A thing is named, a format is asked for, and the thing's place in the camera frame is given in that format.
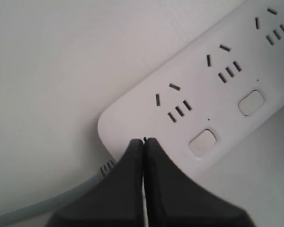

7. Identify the grey power cable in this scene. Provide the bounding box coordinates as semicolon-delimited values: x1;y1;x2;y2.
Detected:
0;159;117;223

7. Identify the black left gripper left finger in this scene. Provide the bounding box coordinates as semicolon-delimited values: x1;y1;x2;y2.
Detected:
46;139;144;227

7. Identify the white five-outlet power strip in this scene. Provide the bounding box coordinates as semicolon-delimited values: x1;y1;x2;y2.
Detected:
98;0;284;177

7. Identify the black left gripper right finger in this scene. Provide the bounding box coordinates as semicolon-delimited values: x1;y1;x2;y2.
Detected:
144;138;252;227

